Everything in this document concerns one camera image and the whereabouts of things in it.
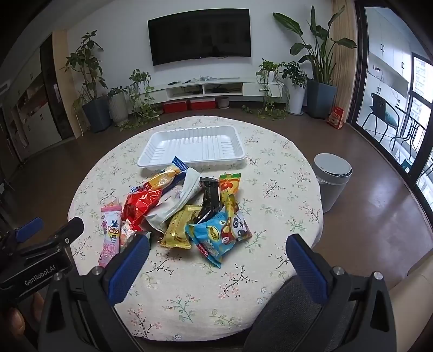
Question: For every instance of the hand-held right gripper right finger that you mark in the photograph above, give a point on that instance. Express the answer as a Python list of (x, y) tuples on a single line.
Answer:
[(309, 270)]

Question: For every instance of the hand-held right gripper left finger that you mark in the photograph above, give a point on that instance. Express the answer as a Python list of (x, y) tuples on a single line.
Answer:
[(130, 267)]

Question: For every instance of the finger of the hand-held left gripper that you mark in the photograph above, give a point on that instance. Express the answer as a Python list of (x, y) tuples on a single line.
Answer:
[(64, 232), (28, 227)]

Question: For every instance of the pink cartoon snack packet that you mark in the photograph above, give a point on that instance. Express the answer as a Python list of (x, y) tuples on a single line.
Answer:
[(111, 243)]

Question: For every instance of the gold foil snack packet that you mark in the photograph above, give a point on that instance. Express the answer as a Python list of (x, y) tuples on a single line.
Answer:
[(176, 230)]

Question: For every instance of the blue panda snack packet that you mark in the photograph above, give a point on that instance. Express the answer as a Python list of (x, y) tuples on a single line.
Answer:
[(209, 237)]

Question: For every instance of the blue yellow cake packet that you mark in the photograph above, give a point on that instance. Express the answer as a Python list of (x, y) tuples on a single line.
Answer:
[(165, 177)]

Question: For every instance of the long white snack packet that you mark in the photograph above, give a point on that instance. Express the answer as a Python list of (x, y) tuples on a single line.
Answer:
[(189, 184)]

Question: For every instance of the black snack packet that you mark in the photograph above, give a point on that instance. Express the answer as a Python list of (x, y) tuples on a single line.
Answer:
[(211, 196)]

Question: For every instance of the orange snack packet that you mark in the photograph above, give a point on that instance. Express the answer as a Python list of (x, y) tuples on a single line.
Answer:
[(230, 184)]

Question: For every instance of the white plastic tray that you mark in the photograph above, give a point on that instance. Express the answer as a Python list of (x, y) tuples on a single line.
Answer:
[(192, 145)]

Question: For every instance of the person's left hand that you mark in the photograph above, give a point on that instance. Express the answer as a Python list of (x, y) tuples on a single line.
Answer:
[(12, 321)]

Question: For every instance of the grey round trash bin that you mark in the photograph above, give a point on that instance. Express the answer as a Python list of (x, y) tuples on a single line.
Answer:
[(330, 182)]

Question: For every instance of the white storage cabinet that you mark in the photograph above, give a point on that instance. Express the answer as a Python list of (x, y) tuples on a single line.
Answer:
[(40, 132)]

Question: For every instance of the floral tablecloth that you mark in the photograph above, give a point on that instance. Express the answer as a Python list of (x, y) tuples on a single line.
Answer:
[(270, 176)]

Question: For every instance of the beige cushion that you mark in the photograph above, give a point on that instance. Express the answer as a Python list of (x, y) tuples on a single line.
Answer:
[(412, 281)]

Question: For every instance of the tall plant in blue pot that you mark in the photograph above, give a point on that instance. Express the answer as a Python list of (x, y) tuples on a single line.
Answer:
[(96, 115)]

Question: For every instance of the plant in grey ribbed pot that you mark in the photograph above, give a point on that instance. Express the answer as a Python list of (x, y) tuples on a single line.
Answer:
[(118, 108)]

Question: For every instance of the trailing green vine plant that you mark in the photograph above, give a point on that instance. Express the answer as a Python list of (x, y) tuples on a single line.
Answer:
[(140, 101)]

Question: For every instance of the red box on floor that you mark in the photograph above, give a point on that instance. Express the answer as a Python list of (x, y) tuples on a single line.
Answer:
[(336, 118)]

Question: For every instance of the red storage box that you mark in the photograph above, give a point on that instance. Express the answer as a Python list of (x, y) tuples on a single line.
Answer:
[(175, 107), (202, 104)]

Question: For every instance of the large-leaf plant in blue pot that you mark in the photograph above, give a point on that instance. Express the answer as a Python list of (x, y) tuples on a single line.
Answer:
[(321, 98)]

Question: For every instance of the bushy plant in white pot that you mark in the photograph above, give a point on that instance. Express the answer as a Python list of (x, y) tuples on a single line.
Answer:
[(296, 98)]

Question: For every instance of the black balcony chair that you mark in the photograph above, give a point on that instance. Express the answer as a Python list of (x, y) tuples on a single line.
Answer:
[(379, 105)]

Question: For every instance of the black balcony table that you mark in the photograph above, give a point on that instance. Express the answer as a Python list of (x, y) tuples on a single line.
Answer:
[(411, 120)]

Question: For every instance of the small grey plant pot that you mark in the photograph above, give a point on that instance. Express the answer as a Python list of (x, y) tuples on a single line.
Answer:
[(223, 102)]

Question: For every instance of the white television cabinet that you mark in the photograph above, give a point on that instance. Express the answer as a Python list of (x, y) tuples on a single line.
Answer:
[(250, 88)]

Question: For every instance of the pale blue toy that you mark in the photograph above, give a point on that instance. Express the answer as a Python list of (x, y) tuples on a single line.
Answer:
[(206, 78)]

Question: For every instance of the hanging vine plant on cabinet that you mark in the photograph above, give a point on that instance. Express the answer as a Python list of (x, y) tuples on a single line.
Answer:
[(267, 69)]

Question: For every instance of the beige curtain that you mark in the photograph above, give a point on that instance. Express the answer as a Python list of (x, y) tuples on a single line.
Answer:
[(348, 67)]

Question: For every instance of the white balcony cabinets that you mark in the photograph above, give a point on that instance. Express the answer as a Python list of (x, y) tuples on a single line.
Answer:
[(389, 44)]

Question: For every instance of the black wall television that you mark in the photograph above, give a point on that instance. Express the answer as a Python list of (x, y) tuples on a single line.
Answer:
[(199, 35)]

